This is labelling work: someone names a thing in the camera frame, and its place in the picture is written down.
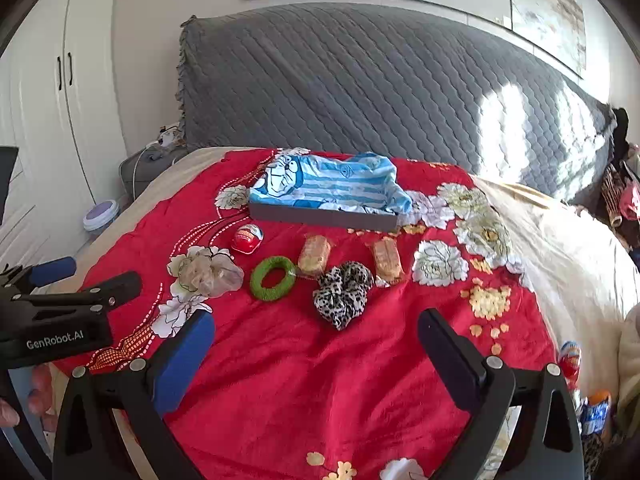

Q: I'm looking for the person's left hand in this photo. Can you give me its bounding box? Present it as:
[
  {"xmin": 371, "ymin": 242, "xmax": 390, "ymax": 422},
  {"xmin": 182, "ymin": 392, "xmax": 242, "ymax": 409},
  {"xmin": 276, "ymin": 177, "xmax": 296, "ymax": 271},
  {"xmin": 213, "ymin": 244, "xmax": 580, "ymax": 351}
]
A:
[{"xmin": 0, "ymin": 364, "xmax": 58, "ymax": 433}]

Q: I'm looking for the blue orange snack packet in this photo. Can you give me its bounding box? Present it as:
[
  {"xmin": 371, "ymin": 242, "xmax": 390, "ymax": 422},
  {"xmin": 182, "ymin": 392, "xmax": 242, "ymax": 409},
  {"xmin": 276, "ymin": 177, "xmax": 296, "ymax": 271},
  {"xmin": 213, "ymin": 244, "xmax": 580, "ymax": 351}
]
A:
[{"xmin": 580, "ymin": 391, "xmax": 613, "ymax": 436}]

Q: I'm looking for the clear plastic bag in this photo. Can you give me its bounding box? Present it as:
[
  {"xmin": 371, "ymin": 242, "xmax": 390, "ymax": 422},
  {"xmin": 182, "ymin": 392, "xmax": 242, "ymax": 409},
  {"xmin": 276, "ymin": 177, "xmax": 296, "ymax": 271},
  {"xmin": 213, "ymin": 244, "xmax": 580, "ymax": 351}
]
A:
[{"xmin": 177, "ymin": 247, "xmax": 245, "ymax": 297}]

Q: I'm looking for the red and blue egg toy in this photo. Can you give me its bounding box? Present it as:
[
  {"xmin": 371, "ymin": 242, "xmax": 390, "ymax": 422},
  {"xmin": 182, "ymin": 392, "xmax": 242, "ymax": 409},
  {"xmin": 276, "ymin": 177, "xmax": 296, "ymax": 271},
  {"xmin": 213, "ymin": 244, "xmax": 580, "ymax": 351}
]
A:
[{"xmin": 559, "ymin": 341, "xmax": 584, "ymax": 386}]

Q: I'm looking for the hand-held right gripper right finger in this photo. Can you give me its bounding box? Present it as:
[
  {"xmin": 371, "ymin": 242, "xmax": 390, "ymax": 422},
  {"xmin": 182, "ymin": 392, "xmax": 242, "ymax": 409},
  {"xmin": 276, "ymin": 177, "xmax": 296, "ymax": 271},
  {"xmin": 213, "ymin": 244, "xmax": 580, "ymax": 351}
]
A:
[{"xmin": 417, "ymin": 309, "xmax": 586, "ymax": 480}]

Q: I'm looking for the leopard print scrunchie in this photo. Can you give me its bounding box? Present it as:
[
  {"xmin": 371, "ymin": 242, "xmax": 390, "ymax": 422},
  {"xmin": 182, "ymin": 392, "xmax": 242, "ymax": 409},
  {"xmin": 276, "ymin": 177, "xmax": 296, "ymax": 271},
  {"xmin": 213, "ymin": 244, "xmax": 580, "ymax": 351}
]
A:
[{"xmin": 313, "ymin": 261, "xmax": 375, "ymax": 332}]

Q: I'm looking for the bread packet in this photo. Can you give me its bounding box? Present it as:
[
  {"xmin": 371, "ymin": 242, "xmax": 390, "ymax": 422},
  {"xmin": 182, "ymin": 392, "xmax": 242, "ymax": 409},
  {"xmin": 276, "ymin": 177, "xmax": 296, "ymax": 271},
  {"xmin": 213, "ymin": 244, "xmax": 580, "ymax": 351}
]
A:
[
  {"xmin": 297, "ymin": 235, "xmax": 333, "ymax": 277},
  {"xmin": 370, "ymin": 237, "xmax": 406, "ymax": 288}
]

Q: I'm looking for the green yarn ring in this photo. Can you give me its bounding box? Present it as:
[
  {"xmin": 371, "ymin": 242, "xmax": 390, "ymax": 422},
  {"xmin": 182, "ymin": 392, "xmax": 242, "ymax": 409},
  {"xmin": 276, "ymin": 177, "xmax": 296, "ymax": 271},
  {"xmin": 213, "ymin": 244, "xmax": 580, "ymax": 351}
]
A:
[{"xmin": 250, "ymin": 256, "xmax": 297, "ymax": 303}]

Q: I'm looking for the white wardrobe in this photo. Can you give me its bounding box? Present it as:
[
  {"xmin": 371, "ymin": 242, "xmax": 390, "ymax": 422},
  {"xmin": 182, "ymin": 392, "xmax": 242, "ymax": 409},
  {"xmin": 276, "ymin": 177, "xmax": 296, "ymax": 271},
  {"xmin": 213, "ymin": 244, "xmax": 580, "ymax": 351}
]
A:
[{"xmin": 0, "ymin": 0, "xmax": 126, "ymax": 271}]

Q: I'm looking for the white cable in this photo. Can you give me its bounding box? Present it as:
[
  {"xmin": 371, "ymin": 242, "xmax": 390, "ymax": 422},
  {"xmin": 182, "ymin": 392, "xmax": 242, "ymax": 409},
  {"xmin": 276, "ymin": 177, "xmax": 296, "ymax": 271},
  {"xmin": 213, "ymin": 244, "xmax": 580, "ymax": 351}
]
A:
[{"xmin": 131, "ymin": 141, "xmax": 176, "ymax": 197}]

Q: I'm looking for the pale wall painting panel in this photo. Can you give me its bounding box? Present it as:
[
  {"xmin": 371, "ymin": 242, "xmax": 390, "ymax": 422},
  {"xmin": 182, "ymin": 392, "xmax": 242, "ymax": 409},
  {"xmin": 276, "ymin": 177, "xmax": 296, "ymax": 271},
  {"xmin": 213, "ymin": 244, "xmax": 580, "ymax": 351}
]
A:
[{"xmin": 505, "ymin": 0, "xmax": 587, "ymax": 78}]

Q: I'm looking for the grey nightstand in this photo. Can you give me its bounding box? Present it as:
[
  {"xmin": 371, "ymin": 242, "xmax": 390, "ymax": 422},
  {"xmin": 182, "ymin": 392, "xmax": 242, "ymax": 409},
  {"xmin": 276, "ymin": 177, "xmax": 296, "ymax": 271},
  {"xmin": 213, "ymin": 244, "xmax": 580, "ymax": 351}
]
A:
[{"xmin": 119, "ymin": 147, "xmax": 188, "ymax": 201}]

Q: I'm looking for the grey shallow box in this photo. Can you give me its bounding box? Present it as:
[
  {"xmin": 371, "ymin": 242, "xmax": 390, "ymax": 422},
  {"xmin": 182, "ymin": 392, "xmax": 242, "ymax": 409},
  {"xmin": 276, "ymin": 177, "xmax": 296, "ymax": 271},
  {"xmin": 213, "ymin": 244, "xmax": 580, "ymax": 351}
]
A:
[{"xmin": 248, "ymin": 200, "xmax": 401, "ymax": 235}]

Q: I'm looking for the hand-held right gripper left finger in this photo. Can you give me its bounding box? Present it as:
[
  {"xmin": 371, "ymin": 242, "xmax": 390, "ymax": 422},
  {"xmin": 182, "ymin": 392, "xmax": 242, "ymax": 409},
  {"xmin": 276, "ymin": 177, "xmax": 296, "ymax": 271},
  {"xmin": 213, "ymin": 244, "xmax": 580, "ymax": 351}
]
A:
[{"xmin": 52, "ymin": 309, "xmax": 217, "ymax": 480}]

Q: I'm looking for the blue striped cartoon cloth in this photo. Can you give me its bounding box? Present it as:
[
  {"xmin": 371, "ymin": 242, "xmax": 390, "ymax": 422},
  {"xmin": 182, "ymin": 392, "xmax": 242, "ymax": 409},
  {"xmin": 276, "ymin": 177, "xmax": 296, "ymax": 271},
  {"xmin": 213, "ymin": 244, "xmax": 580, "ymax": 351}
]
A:
[{"xmin": 248, "ymin": 151, "xmax": 414, "ymax": 216}]

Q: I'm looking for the grey quilted headboard cover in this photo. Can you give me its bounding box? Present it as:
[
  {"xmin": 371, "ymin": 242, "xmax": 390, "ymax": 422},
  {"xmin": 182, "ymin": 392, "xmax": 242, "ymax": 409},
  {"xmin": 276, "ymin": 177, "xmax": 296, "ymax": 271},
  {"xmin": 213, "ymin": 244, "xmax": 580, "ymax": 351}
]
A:
[{"xmin": 176, "ymin": 2, "xmax": 618, "ymax": 206}]

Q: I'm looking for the round lavender container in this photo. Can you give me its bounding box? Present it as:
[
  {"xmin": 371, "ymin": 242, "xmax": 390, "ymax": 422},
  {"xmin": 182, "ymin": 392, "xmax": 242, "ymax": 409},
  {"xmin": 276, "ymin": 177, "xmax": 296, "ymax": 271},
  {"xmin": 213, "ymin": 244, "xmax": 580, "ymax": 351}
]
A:
[{"xmin": 82, "ymin": 200, "xmax": 120, "ymax": 233}]

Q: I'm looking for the red floral blanket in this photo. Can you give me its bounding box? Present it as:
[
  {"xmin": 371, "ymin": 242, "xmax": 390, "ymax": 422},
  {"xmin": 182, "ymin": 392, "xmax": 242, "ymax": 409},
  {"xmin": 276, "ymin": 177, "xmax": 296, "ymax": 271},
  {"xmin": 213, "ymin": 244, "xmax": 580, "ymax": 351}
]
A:
[{"xmin": 50, "ymin": 146, "xmax": 561, "ymax": 480}]

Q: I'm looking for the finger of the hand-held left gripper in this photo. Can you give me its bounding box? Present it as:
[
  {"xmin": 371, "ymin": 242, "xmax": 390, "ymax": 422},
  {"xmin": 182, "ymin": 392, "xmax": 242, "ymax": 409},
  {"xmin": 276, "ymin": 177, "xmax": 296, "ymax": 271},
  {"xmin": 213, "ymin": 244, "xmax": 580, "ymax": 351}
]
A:
[
  {"xmin": 12, "ymin": 271, "xmax": 143, "ymax": 313},
  {"xmin": 2, "ymin": 256, "xmax": 77, "ymax": 293}
]

